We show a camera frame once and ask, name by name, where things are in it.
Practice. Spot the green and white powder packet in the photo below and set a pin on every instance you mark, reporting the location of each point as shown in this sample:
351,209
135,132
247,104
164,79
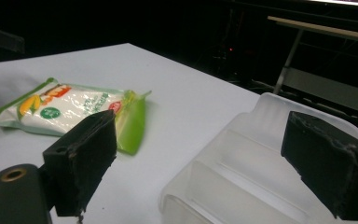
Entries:
74,109

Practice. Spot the metal-framed table with wooden top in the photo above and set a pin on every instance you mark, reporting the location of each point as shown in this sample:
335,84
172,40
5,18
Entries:
323,29

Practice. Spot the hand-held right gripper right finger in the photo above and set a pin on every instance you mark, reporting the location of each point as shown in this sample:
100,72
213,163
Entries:
326,155

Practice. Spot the dark equipment with red light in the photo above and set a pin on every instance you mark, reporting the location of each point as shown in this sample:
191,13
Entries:
230,56

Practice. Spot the translucent plastic storage box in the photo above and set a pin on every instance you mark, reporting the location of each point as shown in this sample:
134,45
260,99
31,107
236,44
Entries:
239,168

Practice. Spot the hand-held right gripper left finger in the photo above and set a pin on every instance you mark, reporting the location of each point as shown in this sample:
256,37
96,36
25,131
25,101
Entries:
84,155

